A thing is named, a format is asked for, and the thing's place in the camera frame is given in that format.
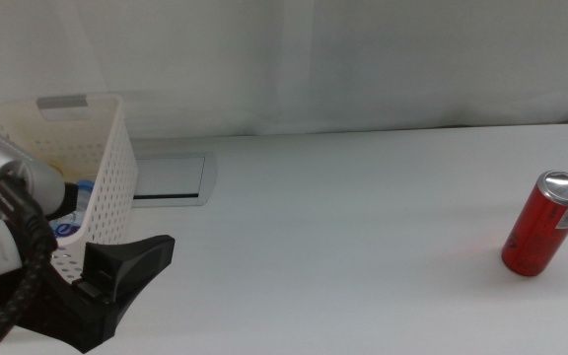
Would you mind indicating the clear water bottle blue cap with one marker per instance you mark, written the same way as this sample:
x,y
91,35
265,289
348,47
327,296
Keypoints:
x,y
84,194

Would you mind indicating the white perforated plastic basket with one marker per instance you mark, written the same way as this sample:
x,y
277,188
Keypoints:
x,y
111,167

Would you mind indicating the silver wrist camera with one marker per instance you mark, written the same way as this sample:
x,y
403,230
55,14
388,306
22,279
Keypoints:
x,y
42,185

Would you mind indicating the white backdrop curtain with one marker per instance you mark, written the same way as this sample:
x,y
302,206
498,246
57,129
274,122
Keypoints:
x,y
363,59

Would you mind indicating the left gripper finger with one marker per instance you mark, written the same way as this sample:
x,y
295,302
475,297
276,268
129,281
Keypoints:
x,y
71,197

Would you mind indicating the red soda can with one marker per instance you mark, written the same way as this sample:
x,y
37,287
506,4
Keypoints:
x,y
535,232

